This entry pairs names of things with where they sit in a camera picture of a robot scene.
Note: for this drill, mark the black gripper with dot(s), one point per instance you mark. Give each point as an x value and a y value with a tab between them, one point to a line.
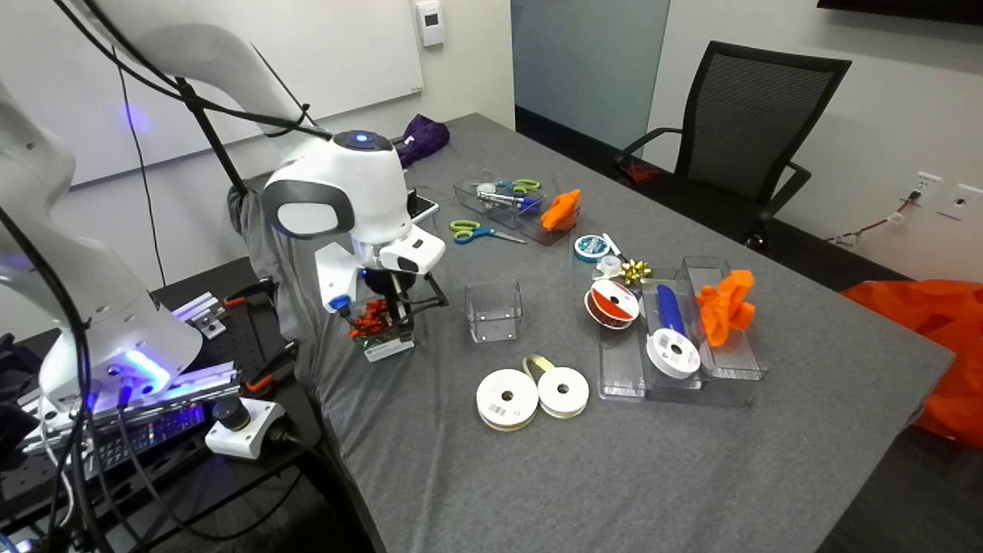
384	283

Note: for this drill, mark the red small toy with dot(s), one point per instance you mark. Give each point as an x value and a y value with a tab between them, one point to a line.
388	352

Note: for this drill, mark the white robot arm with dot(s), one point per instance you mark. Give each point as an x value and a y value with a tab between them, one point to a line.
347	185

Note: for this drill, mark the red metallic gift bow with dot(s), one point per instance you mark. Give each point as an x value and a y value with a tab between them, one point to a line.
370	325

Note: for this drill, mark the empty square clear container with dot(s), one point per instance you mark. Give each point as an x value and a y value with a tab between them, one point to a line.
495	327

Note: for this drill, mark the green and blue scissors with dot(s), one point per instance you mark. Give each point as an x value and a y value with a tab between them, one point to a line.
463	232

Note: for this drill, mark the large white ribbon spool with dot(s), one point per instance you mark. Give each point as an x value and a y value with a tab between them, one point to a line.
493	395

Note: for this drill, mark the clear tray with scissors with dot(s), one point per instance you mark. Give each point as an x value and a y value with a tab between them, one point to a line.
479	201

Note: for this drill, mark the purple folded umbrella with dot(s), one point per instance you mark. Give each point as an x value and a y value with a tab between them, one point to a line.
425	140

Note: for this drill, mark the orange ribbon bow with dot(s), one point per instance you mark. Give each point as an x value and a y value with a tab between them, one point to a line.
559	214

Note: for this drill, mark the teal ribbon spool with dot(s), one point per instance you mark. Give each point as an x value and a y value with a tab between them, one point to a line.
587	246

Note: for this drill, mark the small white gold-ribbon spool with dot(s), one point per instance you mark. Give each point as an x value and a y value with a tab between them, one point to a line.
573	400

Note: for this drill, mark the orange ribbon spool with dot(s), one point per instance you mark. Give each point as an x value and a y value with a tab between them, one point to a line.
612	306

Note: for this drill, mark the white box with black knob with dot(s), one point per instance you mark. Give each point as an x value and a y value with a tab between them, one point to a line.
245	432

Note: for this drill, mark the long clear plastic container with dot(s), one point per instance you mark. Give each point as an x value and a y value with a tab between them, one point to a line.
740	361
619	369
692	308

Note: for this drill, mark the gold star gift bow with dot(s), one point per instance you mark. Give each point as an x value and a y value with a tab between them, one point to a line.
632	271

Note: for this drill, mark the white spool with blue ribbon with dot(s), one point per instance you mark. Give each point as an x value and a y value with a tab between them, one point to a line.
673	355

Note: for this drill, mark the grey controller with purple light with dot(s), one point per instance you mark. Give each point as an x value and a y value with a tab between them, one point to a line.
154	410

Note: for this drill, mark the grey table cloth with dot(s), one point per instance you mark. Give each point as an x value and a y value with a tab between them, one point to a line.
663	472

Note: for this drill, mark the orange clamp tool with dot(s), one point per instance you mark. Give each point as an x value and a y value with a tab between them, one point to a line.
727	308

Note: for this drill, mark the black equipment cart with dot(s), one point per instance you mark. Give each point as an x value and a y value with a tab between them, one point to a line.
164	512

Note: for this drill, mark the black mesh office chair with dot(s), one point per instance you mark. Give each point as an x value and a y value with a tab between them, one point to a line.
748	111

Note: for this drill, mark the orange plastic bag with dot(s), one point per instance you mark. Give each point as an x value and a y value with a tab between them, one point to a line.
941	327

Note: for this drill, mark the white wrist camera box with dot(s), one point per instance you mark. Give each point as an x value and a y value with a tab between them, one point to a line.
335	277

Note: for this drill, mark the white wall whiteboard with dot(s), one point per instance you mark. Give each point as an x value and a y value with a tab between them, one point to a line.
338	52

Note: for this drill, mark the white wall thermostat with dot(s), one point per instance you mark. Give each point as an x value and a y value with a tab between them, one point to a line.
430	21

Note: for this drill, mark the black wall television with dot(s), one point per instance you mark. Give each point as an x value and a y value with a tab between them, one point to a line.
902	7

